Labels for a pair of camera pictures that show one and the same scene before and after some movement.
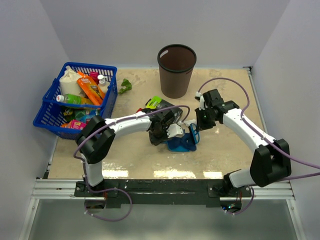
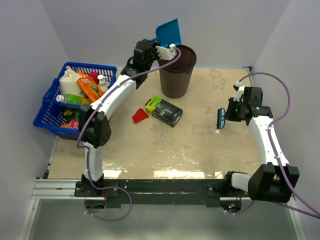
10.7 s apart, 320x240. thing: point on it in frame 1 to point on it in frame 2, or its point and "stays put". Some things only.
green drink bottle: x=74 y=98 stays put
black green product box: x=156 y=102 stays put
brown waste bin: x=176 y=62 stays put
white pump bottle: x=102 y=83 stays put
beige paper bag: x=68 y=83 stays put
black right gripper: x=201 y=125 to x=229 y=115
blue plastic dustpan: x=185 y=143 to x=168 y=33
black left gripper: x=156 y=141 to x=154 y=44
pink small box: x=77 y=124 stays put
